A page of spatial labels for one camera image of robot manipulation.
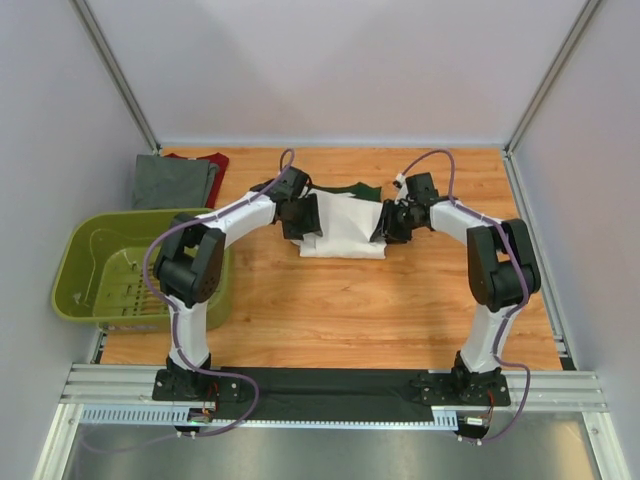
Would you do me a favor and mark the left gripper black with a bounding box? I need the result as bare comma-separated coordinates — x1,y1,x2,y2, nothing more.
282,194,323,242

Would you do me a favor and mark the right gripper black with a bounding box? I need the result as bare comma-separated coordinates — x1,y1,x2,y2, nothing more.
369,200,421,247

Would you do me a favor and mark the white and green t-shirt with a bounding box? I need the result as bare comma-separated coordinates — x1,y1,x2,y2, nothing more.
292,182,386,260

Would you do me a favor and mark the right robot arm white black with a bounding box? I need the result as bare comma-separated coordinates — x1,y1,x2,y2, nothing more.
371,173,541,405

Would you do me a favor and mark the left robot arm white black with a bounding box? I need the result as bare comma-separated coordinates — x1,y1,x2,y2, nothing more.
149,167,322,402

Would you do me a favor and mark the folded red t-shirt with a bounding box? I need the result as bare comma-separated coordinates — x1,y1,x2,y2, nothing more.
168,152,229,209

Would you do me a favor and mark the folded grey t-shirt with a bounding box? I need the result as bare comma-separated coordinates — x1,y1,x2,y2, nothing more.
132,155,219,210

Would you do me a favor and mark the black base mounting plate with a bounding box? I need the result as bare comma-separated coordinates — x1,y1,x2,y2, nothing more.
151,366,512,424

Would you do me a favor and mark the green plastic basket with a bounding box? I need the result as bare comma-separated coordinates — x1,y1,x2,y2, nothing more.
49,207,236,333

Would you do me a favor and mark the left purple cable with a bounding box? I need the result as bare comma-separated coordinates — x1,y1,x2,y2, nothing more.
141,148,296,391

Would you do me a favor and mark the purple cable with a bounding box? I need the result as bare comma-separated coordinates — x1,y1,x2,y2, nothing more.
399,148,534,381
141,148,296,391

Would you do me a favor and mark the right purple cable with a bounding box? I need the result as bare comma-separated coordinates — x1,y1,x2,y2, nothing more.
399,148,534,381

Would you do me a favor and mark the slotted grey cable duct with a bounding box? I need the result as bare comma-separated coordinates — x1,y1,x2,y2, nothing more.
78,404,458,432

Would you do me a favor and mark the right aluminium frame post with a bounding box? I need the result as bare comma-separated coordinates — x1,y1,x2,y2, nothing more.
503,0,603,156

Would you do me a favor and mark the aluminium frame post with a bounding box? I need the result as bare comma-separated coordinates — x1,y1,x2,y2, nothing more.
503,0,603,156
69,0,161,154

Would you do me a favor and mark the left aluminium frame post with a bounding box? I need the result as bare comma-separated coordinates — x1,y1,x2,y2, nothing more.
69,0,161,154

